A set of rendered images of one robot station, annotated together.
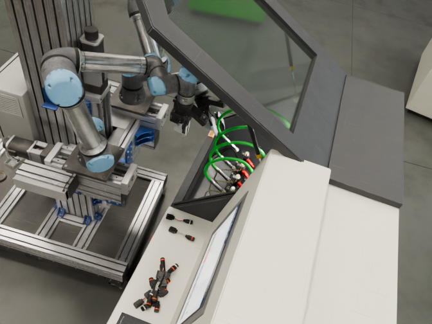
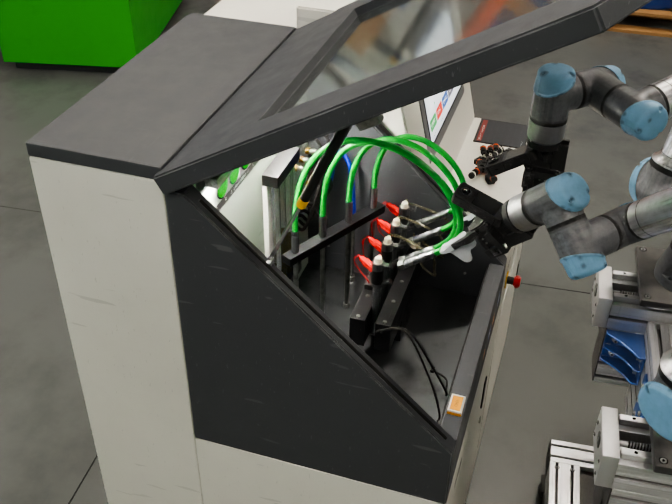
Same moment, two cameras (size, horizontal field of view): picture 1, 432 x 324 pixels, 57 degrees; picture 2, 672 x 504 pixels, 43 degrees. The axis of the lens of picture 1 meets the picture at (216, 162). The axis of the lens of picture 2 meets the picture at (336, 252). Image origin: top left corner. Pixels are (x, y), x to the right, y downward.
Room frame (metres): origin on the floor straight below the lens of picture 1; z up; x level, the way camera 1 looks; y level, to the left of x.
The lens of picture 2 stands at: (2.94, -0.02, 2.28)
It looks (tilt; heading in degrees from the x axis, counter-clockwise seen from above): 36 degrees down; 188
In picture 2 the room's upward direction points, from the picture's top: 1 degrees clockwise
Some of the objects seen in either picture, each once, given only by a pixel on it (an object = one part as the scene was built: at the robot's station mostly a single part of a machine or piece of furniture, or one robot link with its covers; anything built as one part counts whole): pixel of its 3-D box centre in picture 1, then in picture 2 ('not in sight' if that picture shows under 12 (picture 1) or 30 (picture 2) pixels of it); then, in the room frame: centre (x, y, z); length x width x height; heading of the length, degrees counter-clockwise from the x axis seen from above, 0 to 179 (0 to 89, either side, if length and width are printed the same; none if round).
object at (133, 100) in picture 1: (132, 89); not in sight; (1.72, 0.54, 1.09); 0.15 x 0.15 x 0.10
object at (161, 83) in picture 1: (162, 82); (598, 90); (1.28, 0.28, 1.53); 0.11 x 0.11 x 0.08; 33
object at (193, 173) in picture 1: (197, 170); (470, 365); (1.43, 0.09, 0.87); 0.62 x 0.04 x 0.16; 171
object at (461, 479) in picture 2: not in sight; (459, 484); (1.43, 0.11, 0.44); 0.65 x 0.02 x 0.68; 171
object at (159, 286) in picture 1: (157, 283); (491, 160); (0.68, 0.12, 1.01); 0.23 x 0.11 x 0.06; 171
